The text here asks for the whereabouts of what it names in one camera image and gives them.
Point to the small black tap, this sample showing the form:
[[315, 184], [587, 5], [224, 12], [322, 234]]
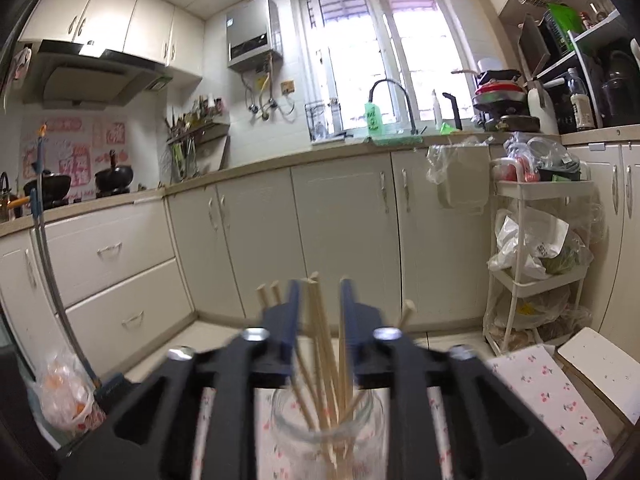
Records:
[[457, 115]]

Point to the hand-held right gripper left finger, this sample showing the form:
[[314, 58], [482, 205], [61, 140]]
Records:
[[295, 330]]

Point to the cream side base cabinets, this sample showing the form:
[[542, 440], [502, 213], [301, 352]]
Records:
[[620, 240]]

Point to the kitchen window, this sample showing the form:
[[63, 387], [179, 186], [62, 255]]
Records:
[[350, 60]]

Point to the white speckled stool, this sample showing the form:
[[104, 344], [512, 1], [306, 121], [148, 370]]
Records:
[[595, 360]]

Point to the kitchen utensil rack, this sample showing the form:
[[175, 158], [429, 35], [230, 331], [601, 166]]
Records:
[[200, 130]]

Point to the floral tablecloth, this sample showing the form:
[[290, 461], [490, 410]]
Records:
[[550, 410]]

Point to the cream kitchen base cabinets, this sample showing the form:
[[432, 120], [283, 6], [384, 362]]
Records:
[[350, 235]]

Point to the white jug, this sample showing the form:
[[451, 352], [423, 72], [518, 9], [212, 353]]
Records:
[[542, 110]]

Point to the green plastic pouch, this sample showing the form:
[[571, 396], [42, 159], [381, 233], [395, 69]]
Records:
[[374, 120]]

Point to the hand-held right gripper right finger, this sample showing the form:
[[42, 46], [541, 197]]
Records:
[[347, 340]]

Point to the wall socket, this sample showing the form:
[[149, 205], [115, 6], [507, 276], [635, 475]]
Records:
[[287, 87]]

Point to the bag of green vegetables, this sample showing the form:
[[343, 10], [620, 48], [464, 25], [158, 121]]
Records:
[[565, 260]]

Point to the green sink mat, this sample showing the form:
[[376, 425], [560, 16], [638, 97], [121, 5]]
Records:
[[395, 139]]

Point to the clear plastic bottle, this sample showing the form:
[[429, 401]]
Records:
[[582, 110]]

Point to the silver water heater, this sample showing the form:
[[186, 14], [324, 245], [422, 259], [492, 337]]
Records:
[[252, 30]]

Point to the white hanging trash bin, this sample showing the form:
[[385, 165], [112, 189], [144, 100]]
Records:
[[462, 185]]

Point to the black wok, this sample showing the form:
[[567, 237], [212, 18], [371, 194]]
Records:
[[50, 187]]

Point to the cream cabinet drawer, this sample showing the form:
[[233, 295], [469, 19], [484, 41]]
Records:
[[100, 250], [130, 320]]

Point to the black electric kettle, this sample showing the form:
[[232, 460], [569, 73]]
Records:
[[620, 95]]

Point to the white plastic bag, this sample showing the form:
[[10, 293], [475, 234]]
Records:
[[530, 240]]

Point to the red cooking pot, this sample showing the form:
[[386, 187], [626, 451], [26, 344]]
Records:
[[500, 94]]

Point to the copper kettle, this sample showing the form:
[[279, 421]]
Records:
[[7, 205]]

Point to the bundle of wooden chopsticks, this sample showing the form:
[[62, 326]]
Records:
[[320, 340]]

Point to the bags on trolley bottom shelf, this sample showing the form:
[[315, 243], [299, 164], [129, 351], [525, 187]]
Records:
[[535, 310]]

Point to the range hood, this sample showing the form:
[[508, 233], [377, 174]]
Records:
[[85, 80]]

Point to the clear bag of groceries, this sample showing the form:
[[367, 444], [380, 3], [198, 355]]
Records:
[[545, 160]]

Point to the silver microwave oven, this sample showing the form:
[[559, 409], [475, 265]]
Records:
[[532, 45]]

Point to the pink hanging cloth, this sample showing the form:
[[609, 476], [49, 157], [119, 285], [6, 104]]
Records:
[[21, 65]]

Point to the black frying pan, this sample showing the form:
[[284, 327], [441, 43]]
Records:
[[517, 122]]

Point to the clear glass jar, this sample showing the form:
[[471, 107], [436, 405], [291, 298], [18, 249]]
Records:
[[285, 425]]

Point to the black cooking pot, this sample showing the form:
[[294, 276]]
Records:
[[115, 177]]

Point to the clear plastic container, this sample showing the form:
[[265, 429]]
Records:
[[320, 125]]

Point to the black arched sink faucet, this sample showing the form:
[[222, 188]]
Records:
[[387, 81]]

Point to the cream wall cabinets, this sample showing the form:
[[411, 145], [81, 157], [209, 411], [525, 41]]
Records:
[[115, 10]]

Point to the white counter shelf rack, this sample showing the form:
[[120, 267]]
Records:
[[595, 35]]

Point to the white rolling trolley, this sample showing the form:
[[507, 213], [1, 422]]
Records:
[[545, 190]]

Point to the pink wall stickers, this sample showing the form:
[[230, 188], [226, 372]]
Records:
[[75, 160]]

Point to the plastic bag with orange items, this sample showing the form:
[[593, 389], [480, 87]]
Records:
[[65, 395]]

